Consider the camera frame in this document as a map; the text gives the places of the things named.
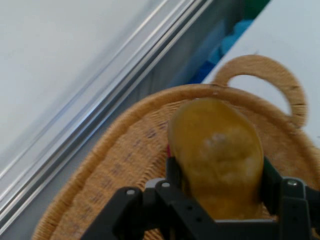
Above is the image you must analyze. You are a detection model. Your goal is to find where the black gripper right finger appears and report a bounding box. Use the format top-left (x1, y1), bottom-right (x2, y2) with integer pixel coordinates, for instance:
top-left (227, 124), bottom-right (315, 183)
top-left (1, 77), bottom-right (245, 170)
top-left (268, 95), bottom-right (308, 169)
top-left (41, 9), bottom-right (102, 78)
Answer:
top-left (259, 156), bottom-right (320, 240)

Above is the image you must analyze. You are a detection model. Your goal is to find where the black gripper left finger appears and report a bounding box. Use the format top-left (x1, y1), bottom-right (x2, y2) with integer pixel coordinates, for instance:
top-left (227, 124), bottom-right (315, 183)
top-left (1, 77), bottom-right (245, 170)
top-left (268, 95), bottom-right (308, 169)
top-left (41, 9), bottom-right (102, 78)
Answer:
top-left (79, 156), bottom-right (218, 240)

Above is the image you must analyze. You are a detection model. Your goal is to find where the yellow toy bell pepper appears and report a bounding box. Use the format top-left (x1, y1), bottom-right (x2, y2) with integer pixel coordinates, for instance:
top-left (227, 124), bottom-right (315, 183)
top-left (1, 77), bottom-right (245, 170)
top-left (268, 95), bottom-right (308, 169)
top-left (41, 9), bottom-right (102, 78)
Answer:
top-left (167, 97), bottom-right (265, 221)

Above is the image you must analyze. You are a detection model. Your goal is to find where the woven wicker basket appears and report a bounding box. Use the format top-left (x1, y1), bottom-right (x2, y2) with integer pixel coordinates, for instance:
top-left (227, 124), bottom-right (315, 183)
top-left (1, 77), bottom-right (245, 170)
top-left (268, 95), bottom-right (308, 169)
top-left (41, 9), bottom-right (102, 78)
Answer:
top-left (31, 54), bottom-right (320, 240)

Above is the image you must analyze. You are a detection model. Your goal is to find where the blue foam block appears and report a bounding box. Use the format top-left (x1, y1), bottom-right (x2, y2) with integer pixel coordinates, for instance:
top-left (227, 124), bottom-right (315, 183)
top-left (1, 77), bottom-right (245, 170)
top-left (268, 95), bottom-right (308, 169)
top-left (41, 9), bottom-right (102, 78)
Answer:
top-left (187, 19), bottom-right (256, 85)

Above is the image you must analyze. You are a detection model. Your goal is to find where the green foam mat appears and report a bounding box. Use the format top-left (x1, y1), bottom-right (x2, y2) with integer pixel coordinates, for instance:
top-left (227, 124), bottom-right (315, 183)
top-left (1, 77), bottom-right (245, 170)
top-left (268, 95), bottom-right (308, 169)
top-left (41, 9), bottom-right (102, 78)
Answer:
top-left (243, 0), bottom-right (270, 21)

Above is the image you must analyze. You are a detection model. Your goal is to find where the aluminium wall rail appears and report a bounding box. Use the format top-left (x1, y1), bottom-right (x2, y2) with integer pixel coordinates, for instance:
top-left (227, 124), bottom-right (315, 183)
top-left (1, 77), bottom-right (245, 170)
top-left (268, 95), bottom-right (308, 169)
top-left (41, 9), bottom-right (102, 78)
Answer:
top-left (0, 0), bottom-right (216, 233)

